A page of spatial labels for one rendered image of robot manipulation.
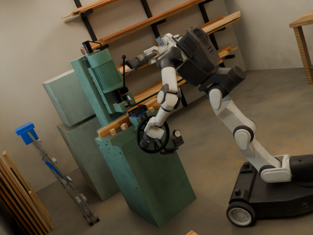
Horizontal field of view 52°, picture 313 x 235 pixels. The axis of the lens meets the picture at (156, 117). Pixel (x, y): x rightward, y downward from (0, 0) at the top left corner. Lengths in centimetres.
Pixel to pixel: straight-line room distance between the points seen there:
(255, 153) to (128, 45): 328
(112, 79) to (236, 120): 99
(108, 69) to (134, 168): 80
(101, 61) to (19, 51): 243
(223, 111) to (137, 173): 86
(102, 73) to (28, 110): 243
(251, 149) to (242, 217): 50
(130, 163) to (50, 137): 249
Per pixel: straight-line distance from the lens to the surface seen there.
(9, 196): 356
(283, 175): 239
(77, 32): 493
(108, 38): 448
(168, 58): 202
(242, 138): 228
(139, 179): 260
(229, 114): 227
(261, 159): 240
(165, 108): 191
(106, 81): 251
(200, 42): 211
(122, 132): 247
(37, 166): 493
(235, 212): 246
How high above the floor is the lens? 159
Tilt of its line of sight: 16 degrees down
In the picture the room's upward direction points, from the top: 23 degrees counter-clockwise
